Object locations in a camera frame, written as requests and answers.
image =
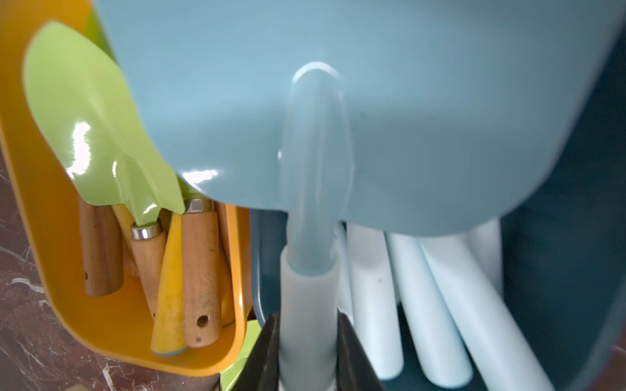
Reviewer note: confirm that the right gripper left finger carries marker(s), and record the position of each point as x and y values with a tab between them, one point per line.
262	371

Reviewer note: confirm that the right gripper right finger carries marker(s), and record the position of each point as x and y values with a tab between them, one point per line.
354	371

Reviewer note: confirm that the green shovel yellow handle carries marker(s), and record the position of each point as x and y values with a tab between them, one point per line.
228	316
168	303

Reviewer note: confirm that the dark teal storage box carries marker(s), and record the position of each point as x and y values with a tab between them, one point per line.
564	249

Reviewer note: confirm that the yellow storage box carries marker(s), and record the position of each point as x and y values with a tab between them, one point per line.
119	325

